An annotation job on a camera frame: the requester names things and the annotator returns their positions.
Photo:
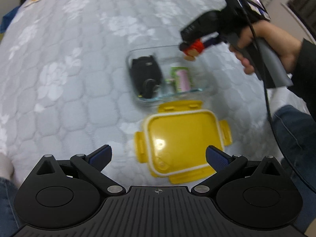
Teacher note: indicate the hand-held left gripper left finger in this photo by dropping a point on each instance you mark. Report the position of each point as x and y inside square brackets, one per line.
[101, 154]

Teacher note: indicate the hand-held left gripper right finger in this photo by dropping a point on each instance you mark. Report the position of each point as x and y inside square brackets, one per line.
[217, 158]

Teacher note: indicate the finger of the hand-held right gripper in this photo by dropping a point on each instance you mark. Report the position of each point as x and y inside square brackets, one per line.
[212, 41]
[200, 27]

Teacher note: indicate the red toy figure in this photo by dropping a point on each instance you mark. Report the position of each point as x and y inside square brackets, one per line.
[193, 49]

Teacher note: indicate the clear glass container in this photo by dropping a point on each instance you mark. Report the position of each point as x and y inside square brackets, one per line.
[197, 79]

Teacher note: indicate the yellow container lid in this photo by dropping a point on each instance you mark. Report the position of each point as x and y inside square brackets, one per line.
[182, 138]

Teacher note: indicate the person's right forearm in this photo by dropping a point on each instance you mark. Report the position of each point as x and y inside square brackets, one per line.
[306, 79]

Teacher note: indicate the person's right hand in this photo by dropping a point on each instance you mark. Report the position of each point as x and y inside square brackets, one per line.
[276, 42]

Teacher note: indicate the green and pink packet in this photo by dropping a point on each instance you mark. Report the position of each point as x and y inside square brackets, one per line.
[181, 79]

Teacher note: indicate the black key fob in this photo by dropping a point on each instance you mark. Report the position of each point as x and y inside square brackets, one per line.
[145, 74]

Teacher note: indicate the person's right leg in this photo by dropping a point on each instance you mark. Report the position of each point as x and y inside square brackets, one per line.
[296, 138]

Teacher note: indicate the person's leg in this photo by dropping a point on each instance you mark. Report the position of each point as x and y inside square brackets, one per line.
[296, 138]
[6, 202]

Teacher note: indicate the person's left leg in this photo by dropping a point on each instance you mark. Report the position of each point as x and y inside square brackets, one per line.
[6, 202]

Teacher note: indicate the blue cloth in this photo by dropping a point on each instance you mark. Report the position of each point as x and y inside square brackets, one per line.
[6, 22]

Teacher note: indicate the dark window frame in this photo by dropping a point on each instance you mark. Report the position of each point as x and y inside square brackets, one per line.
[301, 12]

